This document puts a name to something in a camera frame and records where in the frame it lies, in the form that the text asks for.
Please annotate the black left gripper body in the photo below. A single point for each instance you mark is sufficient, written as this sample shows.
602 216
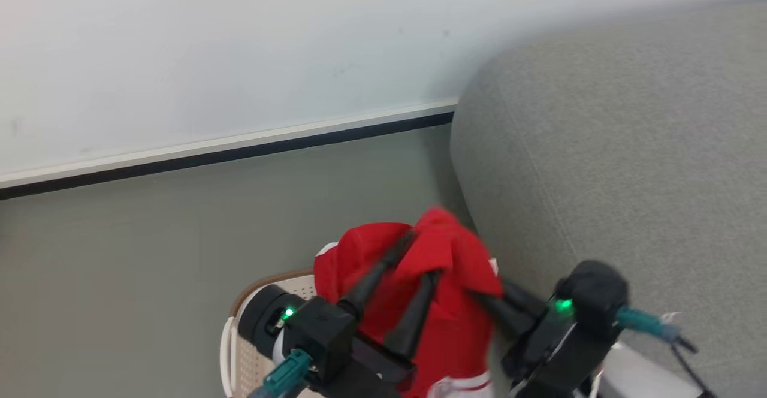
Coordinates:
320 332

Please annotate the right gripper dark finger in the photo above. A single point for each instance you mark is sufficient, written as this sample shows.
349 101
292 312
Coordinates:
500 313
522 297

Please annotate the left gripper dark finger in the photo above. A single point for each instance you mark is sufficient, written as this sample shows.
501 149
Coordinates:
374 278
416 314

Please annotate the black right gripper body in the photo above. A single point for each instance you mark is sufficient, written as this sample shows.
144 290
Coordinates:
575 320

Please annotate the red garment with white trim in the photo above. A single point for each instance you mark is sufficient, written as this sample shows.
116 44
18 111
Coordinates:
446 302

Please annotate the white laundry basket brown rim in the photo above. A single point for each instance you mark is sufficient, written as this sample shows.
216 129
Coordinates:
245 362

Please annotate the grey fabric sofa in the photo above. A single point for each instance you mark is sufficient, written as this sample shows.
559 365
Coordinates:
629 164

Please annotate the white and black baseboard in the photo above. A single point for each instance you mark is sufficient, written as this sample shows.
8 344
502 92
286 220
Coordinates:
228 146

